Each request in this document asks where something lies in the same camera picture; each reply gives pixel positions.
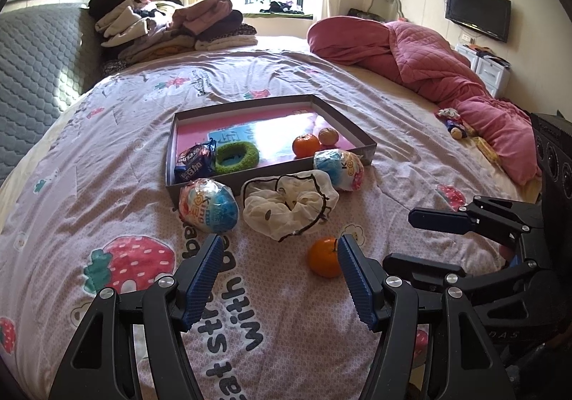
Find pink quilted blanket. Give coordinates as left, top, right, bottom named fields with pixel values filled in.
left=306, top=16, right=540, bottom=186

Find pile of folded clothes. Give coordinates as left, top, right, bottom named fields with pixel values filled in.
left=88, top=0, right=258, bottom=65

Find orange tangerine with stem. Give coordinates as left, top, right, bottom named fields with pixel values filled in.
left=306, top=236, right=342, bottom=279

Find black flat tv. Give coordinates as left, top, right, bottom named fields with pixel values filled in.
left=445, top=0, right=512, bottom=43

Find grey quilted headboard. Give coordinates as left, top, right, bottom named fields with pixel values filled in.
left=0, top=3, right=102, bottom=179

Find blue oreo cookie packet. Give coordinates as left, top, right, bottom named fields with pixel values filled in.
left=173, top=138, right=216, bottom=183

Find walnut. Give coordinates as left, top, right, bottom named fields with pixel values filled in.
left=318, top=127, right=339, bottom=147

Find pink strawberry bed sheet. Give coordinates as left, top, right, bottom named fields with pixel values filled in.
left=1, top=49, right=523, bottom=399

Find green fuzzy ring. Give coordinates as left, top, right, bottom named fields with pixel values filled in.
left=213, top=139, right=261, bottom=176

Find white drawstring cloth bag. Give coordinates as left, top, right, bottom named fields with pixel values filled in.
left=241, top=169, right=339, bottom=242

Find yellow snack packet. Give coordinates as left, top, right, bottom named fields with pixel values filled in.
left=473, top=137, right=501, bottom=166

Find white drawer cabinet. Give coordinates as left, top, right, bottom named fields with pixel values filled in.
left=455, top=44, right=511, bottom=99

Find blue surprise egg toy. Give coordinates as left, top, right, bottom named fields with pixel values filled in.
left=313, top=148, right=365, bottom=192

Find clothes on window sill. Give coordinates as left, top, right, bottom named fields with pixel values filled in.
left=260, top=0, right=305, bottom=16

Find red blue surprise egg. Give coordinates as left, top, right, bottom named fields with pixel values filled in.
left=178, top=178, right=240, bottom=233

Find small toy figure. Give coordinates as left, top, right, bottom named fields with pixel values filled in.
left=435, top=108, right=476, bottom=140

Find pink chinese workbook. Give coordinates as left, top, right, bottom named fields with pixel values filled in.
left=173, top=105, right=359, bottom=167

